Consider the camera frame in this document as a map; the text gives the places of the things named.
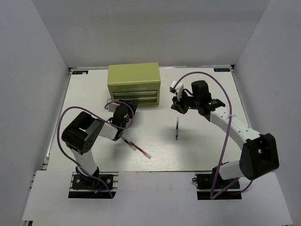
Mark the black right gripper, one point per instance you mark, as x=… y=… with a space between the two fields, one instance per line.
x=178 y=105

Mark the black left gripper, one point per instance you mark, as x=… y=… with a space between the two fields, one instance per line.
x=132 y=103

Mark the green drawer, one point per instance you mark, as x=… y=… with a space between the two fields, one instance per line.
x=151 y=99
x=135 y=93

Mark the green top drawer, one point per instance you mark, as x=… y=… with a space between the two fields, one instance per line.
x=135 y=93

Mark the black green gel pen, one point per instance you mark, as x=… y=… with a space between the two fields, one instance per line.
x=177 y=128

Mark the purple gel pen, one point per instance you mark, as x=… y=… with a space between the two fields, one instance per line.
x=128 y=143

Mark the red gel pen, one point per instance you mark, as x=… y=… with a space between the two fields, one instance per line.
x=141 y=150

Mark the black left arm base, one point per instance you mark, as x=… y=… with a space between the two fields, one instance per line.
x=83 y=187

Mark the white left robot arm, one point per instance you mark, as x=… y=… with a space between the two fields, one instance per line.
x=81 y=134

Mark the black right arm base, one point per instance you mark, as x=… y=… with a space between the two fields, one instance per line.
x=204 y=181

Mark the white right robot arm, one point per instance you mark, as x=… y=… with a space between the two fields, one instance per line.
x=258 y=151

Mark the green metal drawer toolbox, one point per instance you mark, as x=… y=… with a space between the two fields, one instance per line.
x=134 y=77

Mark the blue right corner label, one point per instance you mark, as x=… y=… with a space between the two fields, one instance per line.
x=221 y=69

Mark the blue corner label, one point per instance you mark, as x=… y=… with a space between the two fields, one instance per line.
x=221 y=69
x=80 y=72

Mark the blue left corner label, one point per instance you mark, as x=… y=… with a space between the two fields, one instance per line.
x=80 y=72

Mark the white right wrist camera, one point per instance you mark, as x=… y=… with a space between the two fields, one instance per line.
x=176 y=88

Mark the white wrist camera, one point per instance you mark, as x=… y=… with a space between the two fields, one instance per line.
x=176 y=88
x=110 y=105

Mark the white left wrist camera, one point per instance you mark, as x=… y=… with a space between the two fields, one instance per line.
x=110 y=105

